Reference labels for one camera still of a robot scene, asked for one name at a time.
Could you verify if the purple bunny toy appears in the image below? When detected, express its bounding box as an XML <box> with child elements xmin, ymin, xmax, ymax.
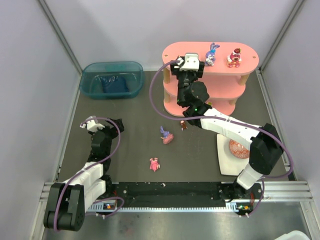
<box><xmin>204</xmin><ymin>42</ymin><xmax>220</xmax><ymax>67</ymax></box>

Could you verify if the teal plastic bin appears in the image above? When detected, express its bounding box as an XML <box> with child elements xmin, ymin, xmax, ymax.
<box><xmin>79</xmin><ymin>61</ymin><xmax>145</xmax><ymax>100</ymax></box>

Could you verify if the white slotted cable duct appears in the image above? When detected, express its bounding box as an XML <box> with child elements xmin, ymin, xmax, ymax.
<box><xmin>85</xmin><ymin>201</ymin><xmax>253</xmax><ymax>214</ymax></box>

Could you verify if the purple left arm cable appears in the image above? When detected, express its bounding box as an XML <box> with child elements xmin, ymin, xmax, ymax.
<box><xmin>51</xmin><ymin>116</ymin><xmax>126</xmax><ymax>232</ymax></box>

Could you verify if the pink three-tier shelf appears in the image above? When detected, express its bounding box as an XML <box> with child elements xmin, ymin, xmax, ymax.
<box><xmin>162</xmin><ymin>41</ymin><xmax>259</xmax><ymax>116</ymax></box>

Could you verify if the red patterned bowl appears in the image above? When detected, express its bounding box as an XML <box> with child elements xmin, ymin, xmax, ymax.
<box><xmin>229</xmin><ymin>139</ymin><xmax>250</xmax><ymax>159</ymax></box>

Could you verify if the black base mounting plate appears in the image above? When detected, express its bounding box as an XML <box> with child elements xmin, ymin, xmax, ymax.
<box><xmin>106</xmin><ymin>181</ymin><xmax>262</xmax><ymax>207</ymax></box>

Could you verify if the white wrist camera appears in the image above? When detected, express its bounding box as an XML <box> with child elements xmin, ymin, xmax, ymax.
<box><xmin>79</xmin><ymin>115</ymin><xmax>105</xmax><ymax>133</ymax></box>
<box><xmin>176</xmin><ymin>53</ymin><xmax>200</xmax><ymax>71</ymax></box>

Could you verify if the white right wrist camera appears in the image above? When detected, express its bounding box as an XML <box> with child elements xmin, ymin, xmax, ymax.
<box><xmin>176</xmin><ymin>53</ymin><xmax>200</xmax><ymax>71</ymax></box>

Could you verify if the white square plate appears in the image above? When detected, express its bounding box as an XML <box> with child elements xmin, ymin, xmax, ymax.
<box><xmin>216</xmin><ymin>134</ymin><xmax>249</xmax><ymax>176</ymax></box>

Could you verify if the small brown toy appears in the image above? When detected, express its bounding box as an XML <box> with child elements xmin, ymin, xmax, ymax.
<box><xmin>180</xmin><ymin>120</ymin><xmax>188</xmax><ymax>131</ymax></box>

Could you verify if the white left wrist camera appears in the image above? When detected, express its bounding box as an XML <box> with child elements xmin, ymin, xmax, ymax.
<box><xmin>79</xmin><ymin>115</ymin><xmax>105</xmax><ymax>133</ymax></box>

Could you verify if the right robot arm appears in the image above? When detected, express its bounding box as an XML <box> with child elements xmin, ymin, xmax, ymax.
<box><xmin>170</xmin><ymin>59</ymin><xmax>284</xmax><ymax>198</ymax></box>

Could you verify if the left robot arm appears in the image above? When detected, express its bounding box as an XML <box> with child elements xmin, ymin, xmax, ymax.
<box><xmin>43</xmin><ymin>116</ymin><xmax>125</xmax><ymax>232</ymax></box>

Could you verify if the strawberry bear cake toy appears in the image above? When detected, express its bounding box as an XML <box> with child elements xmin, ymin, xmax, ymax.
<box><xmin>226</xmin><ymin>48</ymin><xmax>242</xmax><ymax>68</ymax></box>

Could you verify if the purple figure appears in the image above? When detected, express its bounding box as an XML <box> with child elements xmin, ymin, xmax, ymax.
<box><xmin>160</xmin><ymin>126</ymin><xmax>174</xmax><ymax>145</ymax></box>

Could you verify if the pink pig toy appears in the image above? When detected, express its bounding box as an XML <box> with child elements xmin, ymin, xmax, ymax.
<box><xmin>149</xmin><ymin>157</ymin><xmax>161</xmax><ymax>172</ymax></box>

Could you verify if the white container corner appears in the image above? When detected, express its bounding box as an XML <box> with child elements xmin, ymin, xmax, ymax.
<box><xmin>275</xmin><ymin>230</ymin><xmax>310</xmax><ymax>240</ymax></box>

